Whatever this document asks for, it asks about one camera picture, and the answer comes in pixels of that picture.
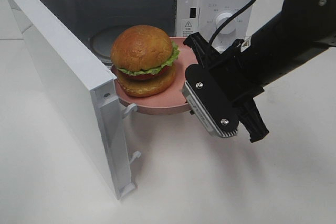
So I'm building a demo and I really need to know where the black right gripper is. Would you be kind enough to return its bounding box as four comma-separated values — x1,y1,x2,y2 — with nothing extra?
183,32,269,143

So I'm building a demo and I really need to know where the pink round plate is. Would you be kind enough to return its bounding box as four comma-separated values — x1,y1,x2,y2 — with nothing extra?
115,37,197,115

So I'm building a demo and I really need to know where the burger with lettuce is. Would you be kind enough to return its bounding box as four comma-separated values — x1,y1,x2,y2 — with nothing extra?
110,25,180,98

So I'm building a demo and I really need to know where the white microwave door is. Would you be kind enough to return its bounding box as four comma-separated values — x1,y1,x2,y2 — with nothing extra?
8,0,137,199

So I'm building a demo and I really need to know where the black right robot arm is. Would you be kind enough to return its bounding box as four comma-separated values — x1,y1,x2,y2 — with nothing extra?
183,0,335,107

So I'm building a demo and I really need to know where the white upper power knob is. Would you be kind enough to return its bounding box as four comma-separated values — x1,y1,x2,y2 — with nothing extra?
215,10,236,35

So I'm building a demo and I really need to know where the glass microwave turntable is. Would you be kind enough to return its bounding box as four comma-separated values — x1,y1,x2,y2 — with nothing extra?
89,25,130,66

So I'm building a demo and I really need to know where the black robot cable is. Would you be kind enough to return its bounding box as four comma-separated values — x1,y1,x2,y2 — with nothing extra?
208,0,281,45

